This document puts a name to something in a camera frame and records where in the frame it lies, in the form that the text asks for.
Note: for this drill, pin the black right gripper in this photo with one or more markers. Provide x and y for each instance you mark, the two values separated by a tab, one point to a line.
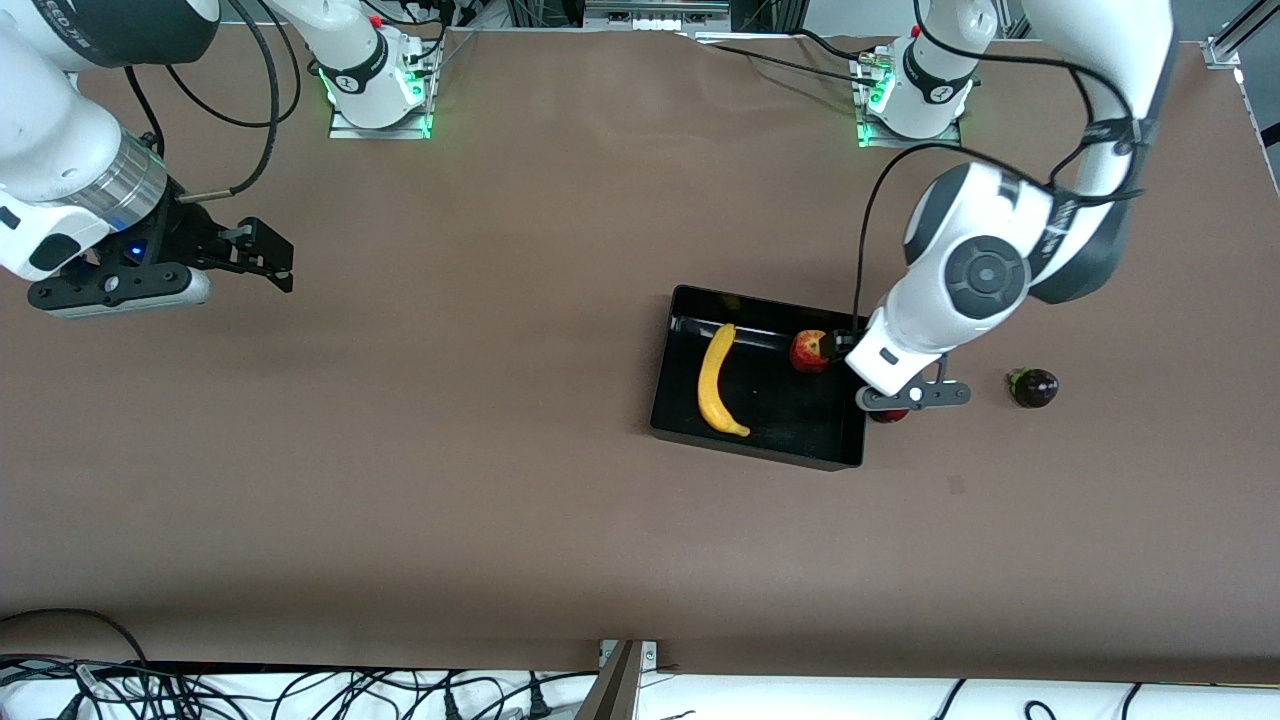
190	237

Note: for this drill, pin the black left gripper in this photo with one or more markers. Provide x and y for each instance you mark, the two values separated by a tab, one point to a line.
836	345

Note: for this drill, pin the red yellow apple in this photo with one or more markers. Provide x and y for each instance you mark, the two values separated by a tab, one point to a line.
803	352

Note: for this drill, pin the black rectangular plastic tray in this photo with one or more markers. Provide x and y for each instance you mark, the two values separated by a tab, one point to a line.
790	420

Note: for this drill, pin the yellow banana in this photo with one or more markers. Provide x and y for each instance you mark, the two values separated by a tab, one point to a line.
712	385

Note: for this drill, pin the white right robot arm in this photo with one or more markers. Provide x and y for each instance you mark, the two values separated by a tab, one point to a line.
50	130

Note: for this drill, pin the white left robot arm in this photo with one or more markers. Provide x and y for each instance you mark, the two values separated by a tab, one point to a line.
930	320

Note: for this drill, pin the red mango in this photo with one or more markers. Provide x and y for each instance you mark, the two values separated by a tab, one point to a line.
888	415

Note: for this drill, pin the dark purple eggplant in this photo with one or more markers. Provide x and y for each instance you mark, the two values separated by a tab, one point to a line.
1035	388

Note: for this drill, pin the grey power strip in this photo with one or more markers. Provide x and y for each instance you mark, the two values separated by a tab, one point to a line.
650	20

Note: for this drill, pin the aluminium profile beam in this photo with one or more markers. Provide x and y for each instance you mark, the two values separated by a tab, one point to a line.
612	690

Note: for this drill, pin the aluminium table edge profile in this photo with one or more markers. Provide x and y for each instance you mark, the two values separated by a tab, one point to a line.
1262	130

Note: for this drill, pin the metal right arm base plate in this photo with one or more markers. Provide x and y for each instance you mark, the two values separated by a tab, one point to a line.
345	130

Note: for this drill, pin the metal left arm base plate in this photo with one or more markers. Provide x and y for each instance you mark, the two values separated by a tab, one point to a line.
870	140

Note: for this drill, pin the small metal corner bracket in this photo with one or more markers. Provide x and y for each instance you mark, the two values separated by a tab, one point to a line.
648	655

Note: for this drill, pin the aluminium corner frame profile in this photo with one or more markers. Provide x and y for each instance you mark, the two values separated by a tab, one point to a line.
1222	50

